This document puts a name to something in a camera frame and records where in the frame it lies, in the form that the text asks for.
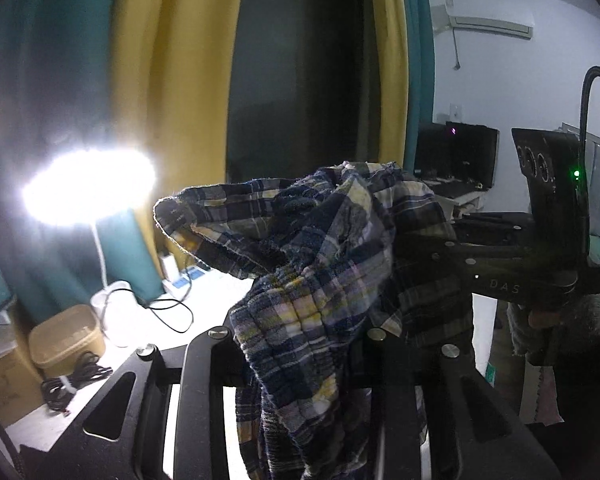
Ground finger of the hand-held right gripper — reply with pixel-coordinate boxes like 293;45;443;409
400;241;482;294
447;211;534;247

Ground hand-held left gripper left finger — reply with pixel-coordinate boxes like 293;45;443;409
82;327;246;480

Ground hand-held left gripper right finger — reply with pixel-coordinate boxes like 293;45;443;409
365;327;562;480

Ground plaid pants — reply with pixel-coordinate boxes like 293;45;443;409
152;160;477;480

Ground person's right hand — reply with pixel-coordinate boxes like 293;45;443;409
507;292;600;367

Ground small white side table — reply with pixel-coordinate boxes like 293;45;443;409
430;182;487;222

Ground black monitor with red light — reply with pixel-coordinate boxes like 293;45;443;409
413;121;500;191

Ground white power strip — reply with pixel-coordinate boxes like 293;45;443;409
162;265;217;294

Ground beige lidded container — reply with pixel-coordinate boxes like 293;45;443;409
28;304;106;369

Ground pale pink cloth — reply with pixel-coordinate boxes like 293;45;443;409
521;360;564;427

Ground narrow teal curtain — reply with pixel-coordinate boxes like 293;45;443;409
397;0;436;167

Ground narrow yellow curtain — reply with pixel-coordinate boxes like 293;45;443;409
369;0;412;172

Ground white air conditioner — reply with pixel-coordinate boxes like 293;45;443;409
432;0;536;40

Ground cardboard box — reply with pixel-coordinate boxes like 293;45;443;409
0;312;46;423

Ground white desk lamp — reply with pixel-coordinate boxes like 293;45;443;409
22;147;157;349

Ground wide yellow curtain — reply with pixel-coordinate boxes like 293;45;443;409
106;0;247;262

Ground wide teal curtain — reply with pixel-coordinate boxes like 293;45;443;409
0;0;162;322

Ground black lamp power cable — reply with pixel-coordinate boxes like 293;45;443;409
104;255;197;334

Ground thick black gooseneck cable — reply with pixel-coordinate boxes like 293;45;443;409
577;65;600;197

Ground bundled black cable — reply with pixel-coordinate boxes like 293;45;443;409
40;350;114;416

